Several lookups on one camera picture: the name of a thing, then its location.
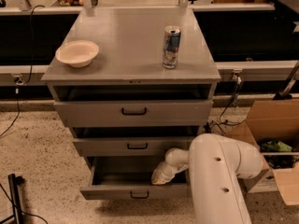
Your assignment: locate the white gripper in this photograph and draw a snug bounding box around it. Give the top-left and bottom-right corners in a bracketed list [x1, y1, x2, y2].
[151, 161, 188, 185]

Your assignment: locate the grey bottom drawer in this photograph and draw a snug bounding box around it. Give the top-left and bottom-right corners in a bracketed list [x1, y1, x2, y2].
[80, 156, 191, 200]

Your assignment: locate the grey drawer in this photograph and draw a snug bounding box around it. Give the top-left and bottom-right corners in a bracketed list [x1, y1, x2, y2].
[54, 100, 212, 128]
[73, 136, 192, 157]
[80, 156, 191, 200]

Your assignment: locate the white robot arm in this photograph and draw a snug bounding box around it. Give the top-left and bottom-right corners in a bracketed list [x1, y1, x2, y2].
[151, 133, 263, 224]

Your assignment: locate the grey middle drawer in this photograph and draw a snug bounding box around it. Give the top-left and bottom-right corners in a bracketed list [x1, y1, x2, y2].
[73, 136, 192, 157]

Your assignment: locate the grey top drawer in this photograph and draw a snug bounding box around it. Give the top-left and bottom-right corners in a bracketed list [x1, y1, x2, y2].
[54, 100, 212, 128]

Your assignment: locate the grey drawer cabinet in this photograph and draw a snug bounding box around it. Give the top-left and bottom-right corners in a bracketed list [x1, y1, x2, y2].
[40, 7, 222, 180]

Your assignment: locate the black bar on floor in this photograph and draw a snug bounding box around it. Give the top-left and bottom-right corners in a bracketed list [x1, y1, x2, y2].
[204, 122, 212, 133]

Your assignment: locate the green item in box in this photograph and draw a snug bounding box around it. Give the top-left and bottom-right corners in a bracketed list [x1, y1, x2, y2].
[260, 140, 292, 152]

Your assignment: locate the brown cardboard box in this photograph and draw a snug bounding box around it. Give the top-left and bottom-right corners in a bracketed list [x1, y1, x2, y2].
[226, 99, 299, 205]

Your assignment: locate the black stand lower left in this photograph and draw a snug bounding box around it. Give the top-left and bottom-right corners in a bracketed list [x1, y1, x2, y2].
[0, 174, 24, 224]

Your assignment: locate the blue silver drink can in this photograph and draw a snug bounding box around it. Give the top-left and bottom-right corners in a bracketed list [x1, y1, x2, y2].
[163, 25, 181, 69]

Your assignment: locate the white bowl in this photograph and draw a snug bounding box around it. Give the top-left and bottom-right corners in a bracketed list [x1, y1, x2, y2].
[55, 40, 99, 68]

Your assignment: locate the black cables right floor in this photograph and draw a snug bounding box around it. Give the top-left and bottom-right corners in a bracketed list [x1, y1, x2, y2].
[207, 75, 250, 133]

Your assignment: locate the black cable left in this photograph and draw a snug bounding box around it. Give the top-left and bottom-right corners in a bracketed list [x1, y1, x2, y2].
[0, 5, 47, 139]

